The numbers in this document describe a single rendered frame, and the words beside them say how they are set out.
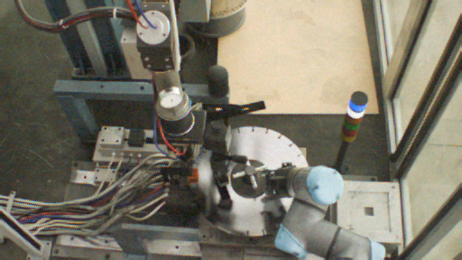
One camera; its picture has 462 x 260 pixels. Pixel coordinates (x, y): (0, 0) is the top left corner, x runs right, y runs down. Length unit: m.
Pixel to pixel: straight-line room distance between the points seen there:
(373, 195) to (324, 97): 0.46
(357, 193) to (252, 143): 0.33
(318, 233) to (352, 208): 0.43
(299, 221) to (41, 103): 1.17
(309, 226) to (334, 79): 0.89
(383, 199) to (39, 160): 1.12
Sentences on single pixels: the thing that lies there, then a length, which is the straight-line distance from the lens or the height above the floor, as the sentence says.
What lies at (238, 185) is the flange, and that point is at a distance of 1.41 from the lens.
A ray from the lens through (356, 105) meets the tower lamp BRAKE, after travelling 1.32.
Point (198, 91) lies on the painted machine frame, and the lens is 1.46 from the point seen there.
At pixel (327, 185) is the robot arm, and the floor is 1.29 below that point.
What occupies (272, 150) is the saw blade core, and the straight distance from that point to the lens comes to 1.47.
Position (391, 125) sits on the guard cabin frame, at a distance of 1.75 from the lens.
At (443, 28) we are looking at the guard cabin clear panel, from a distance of 1.33.
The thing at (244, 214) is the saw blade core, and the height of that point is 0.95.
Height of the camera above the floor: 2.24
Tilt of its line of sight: 60 degrees down
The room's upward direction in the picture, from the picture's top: 4 degrees counter-clockwise
